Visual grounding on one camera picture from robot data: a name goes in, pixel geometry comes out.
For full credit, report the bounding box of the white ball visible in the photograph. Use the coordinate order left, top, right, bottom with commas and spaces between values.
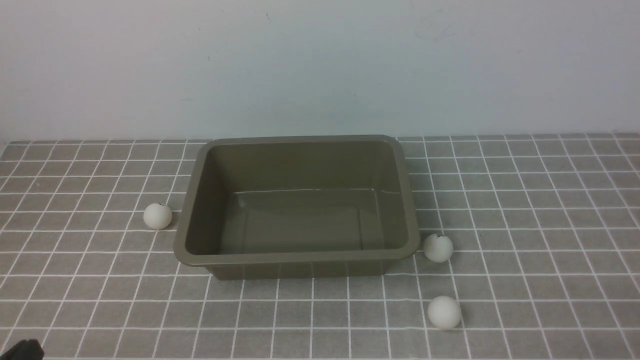
426, 296, 462, 330
422, 234, 454, 264
142, 203, 173, 231

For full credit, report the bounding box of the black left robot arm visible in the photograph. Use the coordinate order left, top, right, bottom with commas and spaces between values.
0, 339, 45, 360

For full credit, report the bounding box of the olive green plastic bin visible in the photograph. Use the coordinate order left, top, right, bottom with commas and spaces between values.
173, 135, 421, 280

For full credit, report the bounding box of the grey grid tablecloth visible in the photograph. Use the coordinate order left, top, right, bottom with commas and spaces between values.
0, 133, 640, 360

